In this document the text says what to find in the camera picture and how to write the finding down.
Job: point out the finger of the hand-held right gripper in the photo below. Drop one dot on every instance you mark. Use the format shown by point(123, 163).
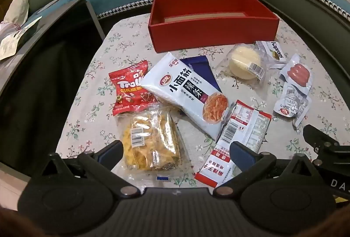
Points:
point(320, 138)

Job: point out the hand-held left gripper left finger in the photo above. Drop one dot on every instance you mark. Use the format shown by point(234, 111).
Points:
point(112, 151)

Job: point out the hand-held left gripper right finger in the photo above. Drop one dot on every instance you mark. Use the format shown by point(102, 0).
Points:
point(240, 152)

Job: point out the clear packet of yellow crisps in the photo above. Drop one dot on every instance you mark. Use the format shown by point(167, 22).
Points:
point(147, 144)

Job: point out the small white and red packet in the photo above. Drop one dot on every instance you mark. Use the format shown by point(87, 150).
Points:
point(289, 102)

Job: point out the red snack packet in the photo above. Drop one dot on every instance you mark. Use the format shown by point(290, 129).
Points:
point(128, 89)

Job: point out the clear sausage packet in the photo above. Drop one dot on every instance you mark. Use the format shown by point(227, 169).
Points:
point(298, 72)

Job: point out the white noodle snack packet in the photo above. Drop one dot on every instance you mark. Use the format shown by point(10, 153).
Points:
point(177, 92)

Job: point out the round cake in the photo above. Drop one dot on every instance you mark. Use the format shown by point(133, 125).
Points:
point(240, 61)

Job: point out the dark blue snack packet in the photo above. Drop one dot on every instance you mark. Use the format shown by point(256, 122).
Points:
point(202, 70)

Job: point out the small white green-label packet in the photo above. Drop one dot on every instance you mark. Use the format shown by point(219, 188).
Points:
point(273, 50)

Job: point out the red rectangular box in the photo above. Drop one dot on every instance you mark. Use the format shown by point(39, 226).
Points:
point(207, 34)

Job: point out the floral tablecloth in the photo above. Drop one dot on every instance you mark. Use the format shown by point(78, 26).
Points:
point(90, 105)

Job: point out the dark side table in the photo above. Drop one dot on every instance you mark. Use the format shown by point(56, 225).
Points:
point(54, 31)

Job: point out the white paper packet green print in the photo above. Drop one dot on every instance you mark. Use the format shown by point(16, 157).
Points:
point(16, 39)

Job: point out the cream cloth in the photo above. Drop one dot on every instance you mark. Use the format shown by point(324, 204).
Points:
point(19, 8)

